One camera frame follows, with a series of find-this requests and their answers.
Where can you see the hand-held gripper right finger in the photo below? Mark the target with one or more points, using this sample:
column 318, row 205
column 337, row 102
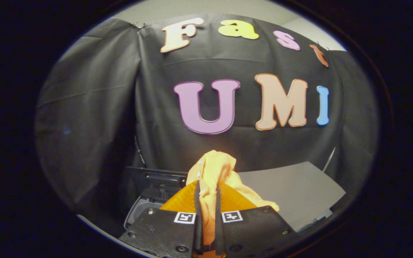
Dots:
column 256, row 233

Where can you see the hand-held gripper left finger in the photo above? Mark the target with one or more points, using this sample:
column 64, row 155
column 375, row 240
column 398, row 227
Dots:
column 163, row 233

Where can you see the grey washing machine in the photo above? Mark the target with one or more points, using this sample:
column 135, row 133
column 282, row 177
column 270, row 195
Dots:
column 143, row 208

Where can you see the dark washing machine lid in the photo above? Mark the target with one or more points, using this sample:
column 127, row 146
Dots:
column 156, row 177

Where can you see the orange clothes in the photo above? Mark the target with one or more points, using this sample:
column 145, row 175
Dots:
column 215, row 172

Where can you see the white cabinet with grey top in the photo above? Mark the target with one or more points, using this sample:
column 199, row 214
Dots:
column 296, row 193

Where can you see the black backdrop cloth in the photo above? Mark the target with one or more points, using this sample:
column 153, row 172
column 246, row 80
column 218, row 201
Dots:
column 91, row 107

